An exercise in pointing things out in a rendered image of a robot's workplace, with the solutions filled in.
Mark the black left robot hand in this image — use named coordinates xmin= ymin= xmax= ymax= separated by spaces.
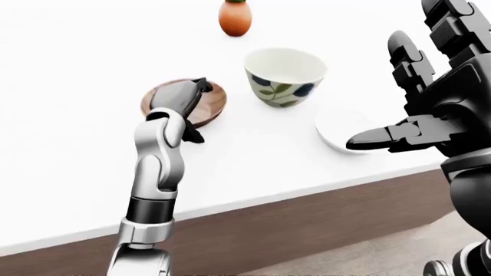
xmin=144 ymin=76 xmax=214 ymax=144

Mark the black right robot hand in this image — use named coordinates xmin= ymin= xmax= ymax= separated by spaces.
xmin=345 ymin=0 xmax=491 ymax=162

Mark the brown wooden bowl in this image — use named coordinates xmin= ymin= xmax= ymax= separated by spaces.
xmin=140 ymin=77 xmax=228 ymax=130

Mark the orange egg-shaped vase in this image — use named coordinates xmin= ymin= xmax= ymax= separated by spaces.
xmin=218 ymin=0 xmax=253 ymax=38

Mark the white leaf-patterned bowl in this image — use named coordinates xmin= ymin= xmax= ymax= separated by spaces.
xmin=243 ymin=47 xmax=329 ymax=110

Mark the plain white bowl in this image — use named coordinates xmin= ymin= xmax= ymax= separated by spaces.
xmin=313 ymin=110 xmax=381 ymax=156

